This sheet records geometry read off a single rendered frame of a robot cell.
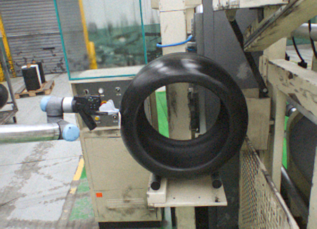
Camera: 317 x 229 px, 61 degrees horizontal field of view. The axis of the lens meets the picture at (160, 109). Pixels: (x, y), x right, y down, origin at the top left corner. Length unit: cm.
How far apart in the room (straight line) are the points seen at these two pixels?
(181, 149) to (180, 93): 31
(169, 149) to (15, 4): 963
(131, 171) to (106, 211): 44
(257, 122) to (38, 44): 959
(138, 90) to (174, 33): 43
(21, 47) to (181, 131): 957
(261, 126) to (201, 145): 33
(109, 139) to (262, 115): 107
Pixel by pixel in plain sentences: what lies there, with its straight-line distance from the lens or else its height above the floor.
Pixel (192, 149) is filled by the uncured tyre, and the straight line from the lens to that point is 151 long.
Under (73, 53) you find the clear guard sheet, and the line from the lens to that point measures 194.
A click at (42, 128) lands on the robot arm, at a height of 124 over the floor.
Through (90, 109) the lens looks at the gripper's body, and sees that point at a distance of 129.
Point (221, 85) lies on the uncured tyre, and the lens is 111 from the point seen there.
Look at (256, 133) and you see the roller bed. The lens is 154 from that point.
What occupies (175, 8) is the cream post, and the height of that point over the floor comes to 167.
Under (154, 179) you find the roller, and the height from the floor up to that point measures 92.
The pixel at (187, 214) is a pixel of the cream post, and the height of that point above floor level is 43.
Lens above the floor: 164
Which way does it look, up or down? 19 degrees down
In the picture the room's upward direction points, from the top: 5 degrees counter-clockwise
